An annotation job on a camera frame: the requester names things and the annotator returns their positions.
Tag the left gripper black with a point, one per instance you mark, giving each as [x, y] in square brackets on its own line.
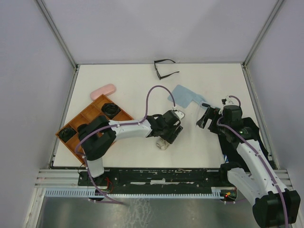
[171, 136]

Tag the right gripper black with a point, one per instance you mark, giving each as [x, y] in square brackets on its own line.
[213, 114]

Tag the light blue cleaning cloth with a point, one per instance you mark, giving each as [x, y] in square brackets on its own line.
[182, 96]

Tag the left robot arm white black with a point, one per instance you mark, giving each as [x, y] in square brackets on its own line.
[98, 136]

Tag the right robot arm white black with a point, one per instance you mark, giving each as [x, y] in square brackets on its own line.
[273, 204]

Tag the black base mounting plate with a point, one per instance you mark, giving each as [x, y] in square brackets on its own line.
[202, 177]

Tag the rolled black tie upper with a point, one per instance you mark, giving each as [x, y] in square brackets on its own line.
[110, 110]

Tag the rolled black tie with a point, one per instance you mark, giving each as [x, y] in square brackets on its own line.
[66, 133]
[110, 110]

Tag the orange wooden divided tray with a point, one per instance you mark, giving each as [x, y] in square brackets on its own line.
[86, 116]

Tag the pink glasses case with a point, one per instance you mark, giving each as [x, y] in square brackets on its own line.
[104, 90]

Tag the rolled black tie lower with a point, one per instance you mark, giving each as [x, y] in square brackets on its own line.
[66, 133]

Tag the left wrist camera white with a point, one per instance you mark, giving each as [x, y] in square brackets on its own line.
[179, 114]

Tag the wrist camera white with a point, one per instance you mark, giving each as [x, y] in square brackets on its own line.
[179, 114]
[228, 101]

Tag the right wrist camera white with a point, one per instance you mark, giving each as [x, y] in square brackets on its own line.
[228, 101]

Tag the right aluminium frame post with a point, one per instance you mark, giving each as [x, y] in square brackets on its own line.
[262, 33]

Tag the aluminium frame post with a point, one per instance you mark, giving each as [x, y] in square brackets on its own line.
[262, 33]
[47, 16]

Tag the black frame eyeglasses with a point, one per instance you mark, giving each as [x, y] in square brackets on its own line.
[161, 74]

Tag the white slotted cable duct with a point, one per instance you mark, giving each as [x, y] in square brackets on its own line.
[143, 191]

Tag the aluminium front rail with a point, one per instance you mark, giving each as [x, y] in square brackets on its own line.
[50, 178]

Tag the left aluminium frame post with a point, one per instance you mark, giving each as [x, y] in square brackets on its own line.
[47, 16]

